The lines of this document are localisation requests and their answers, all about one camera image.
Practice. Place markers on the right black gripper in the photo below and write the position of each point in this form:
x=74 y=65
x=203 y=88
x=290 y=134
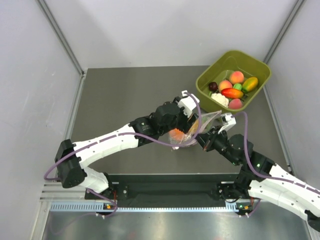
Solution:
x=207 y=139

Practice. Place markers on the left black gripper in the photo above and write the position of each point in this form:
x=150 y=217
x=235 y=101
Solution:
x=186 y=121

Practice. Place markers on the orange fake fruit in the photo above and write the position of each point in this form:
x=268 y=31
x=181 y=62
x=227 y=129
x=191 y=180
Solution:
x=176 y=137

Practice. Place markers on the clear zip top bag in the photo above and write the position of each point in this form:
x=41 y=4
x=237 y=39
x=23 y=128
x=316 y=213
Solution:
x=208 y=121

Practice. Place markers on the yellow fake orange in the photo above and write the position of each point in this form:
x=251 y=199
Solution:
x=194 y=128

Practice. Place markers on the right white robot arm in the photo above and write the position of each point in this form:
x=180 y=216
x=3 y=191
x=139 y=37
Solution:
x=261 y=178

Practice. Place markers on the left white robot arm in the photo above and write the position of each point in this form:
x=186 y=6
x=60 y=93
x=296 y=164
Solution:
x=73 y=159

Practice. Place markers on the white fake cauliflower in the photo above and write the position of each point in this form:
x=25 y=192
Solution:
x=221 y=99

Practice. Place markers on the pink fake peach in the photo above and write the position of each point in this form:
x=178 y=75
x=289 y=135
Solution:
x=235 y=104

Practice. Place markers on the red orange fake mango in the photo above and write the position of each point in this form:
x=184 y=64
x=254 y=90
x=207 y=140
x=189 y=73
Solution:
x=232 y=93

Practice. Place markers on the dark red fake plum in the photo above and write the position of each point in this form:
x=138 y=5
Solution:
x=213 y=86

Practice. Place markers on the lower fake peach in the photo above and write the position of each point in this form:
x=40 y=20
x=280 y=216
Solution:
x=225 y=84

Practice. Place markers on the small green fake fruit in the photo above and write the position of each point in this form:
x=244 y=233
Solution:
x=237 y=86

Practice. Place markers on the upper fake peach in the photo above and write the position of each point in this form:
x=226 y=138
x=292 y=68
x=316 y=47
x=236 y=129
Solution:
x=237 y=77

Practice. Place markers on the yellow green fake mango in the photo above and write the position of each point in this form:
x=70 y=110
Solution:
x=250 y=84

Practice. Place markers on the olive green plastic bin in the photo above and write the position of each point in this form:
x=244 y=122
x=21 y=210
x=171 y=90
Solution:
x=233 y=60

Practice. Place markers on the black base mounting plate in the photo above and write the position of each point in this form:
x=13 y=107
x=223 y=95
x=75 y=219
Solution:
x=177 y=190

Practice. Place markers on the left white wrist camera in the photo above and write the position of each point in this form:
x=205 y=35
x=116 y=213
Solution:
x=190 y=103

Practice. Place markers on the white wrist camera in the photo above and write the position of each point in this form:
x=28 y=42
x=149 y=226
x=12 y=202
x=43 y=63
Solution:
x=228 y=121
x=190 y=103

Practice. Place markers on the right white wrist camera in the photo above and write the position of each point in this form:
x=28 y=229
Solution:
x=228 y=121

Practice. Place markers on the white toothed cable rail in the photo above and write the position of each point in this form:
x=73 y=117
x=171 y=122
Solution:
x=105 y=207

